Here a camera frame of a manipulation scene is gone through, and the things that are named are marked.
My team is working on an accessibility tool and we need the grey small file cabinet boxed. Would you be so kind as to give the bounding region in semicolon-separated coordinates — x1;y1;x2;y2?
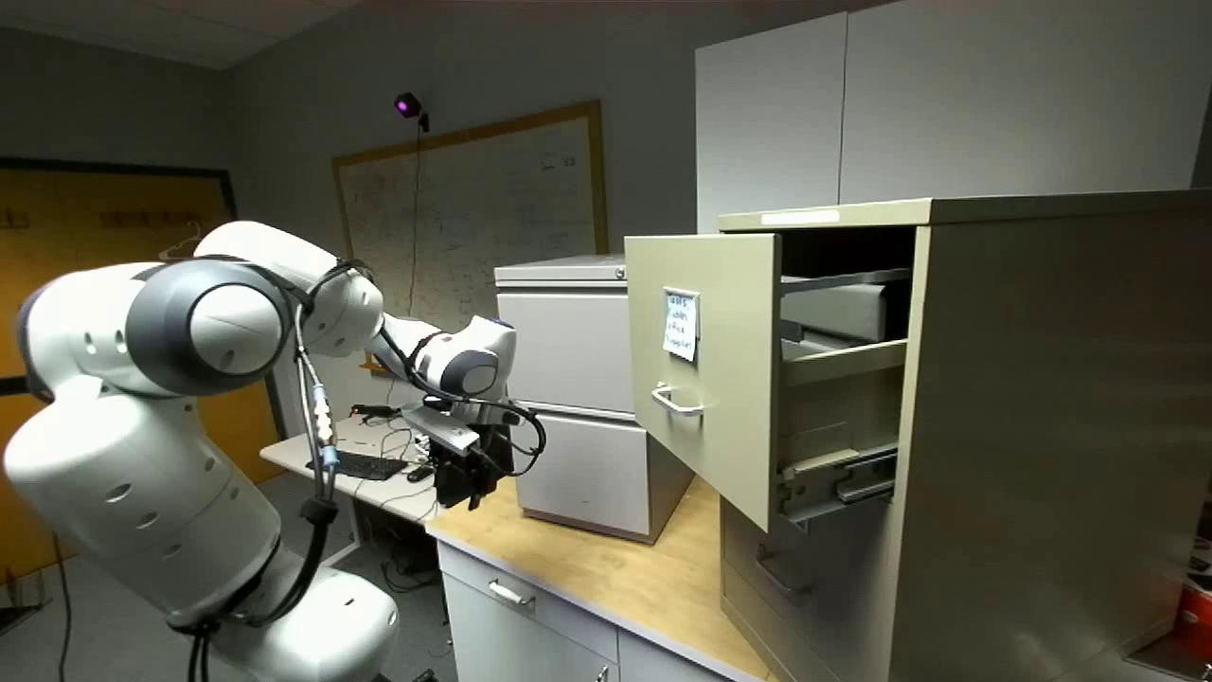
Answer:
497;258;689;541

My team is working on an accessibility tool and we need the beige top file drawer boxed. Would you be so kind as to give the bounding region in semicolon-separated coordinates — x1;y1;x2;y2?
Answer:
626;226;915;530

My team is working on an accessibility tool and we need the wood framed whiteboard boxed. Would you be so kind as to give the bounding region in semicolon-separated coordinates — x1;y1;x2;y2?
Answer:
329;100;613;334

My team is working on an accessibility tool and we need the wooden top grey counter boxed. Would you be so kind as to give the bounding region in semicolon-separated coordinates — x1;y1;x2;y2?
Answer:
426;482;777;682

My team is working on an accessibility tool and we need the wrist mounted camera box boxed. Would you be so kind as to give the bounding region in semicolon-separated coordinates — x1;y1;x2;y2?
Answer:
417;416;479;454

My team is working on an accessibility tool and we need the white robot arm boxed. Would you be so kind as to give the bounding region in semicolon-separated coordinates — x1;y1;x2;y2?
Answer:
5;219;516;682

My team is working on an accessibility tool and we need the white wall cabinet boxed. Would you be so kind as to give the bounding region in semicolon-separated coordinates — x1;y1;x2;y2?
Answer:
698;0;1212;230

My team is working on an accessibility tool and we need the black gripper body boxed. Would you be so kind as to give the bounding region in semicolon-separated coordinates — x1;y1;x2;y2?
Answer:
431;427;510;507

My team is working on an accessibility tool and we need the cluttered background desk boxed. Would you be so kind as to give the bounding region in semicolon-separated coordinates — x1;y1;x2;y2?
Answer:
256;400;448;528

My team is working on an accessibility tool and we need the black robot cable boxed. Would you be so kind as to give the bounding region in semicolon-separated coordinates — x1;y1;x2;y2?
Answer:
180;298;349;682

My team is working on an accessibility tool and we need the white paper drawer label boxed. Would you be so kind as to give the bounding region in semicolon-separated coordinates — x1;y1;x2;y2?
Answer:
661;288;699;364

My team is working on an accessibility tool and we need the silver drawer handle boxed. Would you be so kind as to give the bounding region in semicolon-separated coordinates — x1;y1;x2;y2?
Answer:
649;384;705;420

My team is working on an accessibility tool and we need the beige file cabinet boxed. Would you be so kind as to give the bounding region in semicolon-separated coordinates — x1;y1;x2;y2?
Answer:
715;189;1212;682

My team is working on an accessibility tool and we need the purple lit camera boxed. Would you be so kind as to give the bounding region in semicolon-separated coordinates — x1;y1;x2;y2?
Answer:
392;90;431;132

